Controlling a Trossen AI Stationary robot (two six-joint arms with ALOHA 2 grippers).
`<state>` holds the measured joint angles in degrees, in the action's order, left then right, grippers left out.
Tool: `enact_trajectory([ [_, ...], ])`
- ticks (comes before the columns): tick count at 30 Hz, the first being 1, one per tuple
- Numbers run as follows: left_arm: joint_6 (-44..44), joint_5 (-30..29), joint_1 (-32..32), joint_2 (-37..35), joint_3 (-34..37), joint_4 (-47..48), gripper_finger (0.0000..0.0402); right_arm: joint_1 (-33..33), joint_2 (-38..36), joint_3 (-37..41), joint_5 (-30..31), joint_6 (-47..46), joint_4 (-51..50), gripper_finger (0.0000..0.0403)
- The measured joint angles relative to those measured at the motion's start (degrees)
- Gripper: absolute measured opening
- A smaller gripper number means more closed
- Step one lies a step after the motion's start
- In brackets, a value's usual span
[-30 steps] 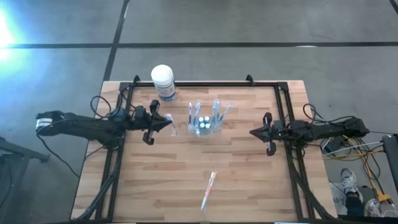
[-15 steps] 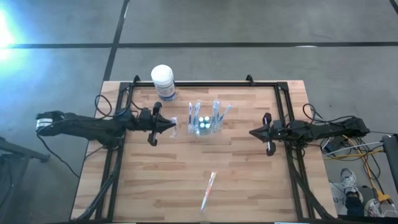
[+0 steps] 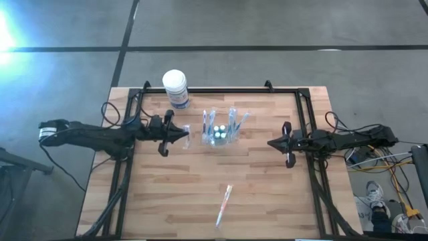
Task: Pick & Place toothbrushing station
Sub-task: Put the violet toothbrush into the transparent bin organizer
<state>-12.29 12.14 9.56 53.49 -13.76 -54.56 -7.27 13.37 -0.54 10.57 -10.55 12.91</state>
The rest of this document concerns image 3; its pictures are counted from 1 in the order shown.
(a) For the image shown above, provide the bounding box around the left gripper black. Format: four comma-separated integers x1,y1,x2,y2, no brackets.
148,109,190,157

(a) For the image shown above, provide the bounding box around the yellow floor cable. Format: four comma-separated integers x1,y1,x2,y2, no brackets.
347,145,421,218

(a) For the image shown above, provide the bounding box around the white floor cable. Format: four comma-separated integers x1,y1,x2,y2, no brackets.
346,151,414,168

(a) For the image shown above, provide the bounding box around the white wipes canister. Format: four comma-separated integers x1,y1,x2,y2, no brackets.
162,69,191,110

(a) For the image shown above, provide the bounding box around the white paper box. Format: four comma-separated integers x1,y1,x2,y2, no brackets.
354,195,371,231

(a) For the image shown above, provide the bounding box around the clear acrylic organizer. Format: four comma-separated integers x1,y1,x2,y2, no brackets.
201,129,240,147

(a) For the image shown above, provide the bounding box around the large black monitor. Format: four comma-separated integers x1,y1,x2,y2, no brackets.
410,143,428,208

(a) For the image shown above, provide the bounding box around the person's shoe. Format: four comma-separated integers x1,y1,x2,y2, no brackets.
364,180,386,211
391,214,415,235

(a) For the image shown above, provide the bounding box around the black side table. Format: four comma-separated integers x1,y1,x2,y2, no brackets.
0,147,54,235

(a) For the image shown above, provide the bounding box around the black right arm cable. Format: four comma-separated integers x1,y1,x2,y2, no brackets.
325,110,384,135

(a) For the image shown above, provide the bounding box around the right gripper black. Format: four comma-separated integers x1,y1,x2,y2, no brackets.
267,121,312,169

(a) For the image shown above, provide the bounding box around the plastic-wrapped maroon toothbrush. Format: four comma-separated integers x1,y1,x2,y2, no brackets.
182,124,192,150

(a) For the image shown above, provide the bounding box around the black aluminium rig frame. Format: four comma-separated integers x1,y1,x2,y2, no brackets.
82,87,364,240

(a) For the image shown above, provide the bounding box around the person's leg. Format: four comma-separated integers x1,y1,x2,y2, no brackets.
370,207,392,234

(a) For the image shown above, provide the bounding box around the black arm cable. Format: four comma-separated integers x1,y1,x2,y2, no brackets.
101,101,150,129
325,110,384,135

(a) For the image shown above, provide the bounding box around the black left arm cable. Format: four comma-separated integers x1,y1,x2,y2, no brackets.
101,101,150,129

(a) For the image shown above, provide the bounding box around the plastic-wrapped orange toothbrush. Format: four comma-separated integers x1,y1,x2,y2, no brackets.
215,184,234,229

